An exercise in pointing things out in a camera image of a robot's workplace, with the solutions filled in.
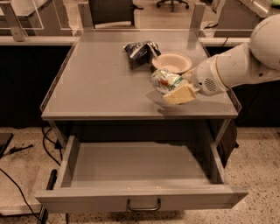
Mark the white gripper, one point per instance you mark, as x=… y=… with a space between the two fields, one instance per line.
x=205 y=76

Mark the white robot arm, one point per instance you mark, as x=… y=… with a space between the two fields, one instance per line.
x=257 y=61

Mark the grey open top drawer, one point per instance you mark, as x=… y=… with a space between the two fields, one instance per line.
x=101 y=177

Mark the white paper bowl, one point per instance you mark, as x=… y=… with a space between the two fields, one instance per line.
x=172 y=61

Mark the blue crumpled chip bag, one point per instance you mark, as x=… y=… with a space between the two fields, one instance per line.
x=142 y=51

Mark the black rolling chair base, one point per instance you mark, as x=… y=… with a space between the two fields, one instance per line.
x=172 y=3

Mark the grey cabinet table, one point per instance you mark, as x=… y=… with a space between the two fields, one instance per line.
x=100 y=96

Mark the black office chair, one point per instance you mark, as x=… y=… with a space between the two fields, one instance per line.
x=113 y=11

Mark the black metal drawer handle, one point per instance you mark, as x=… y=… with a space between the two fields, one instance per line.
x=143 y=206

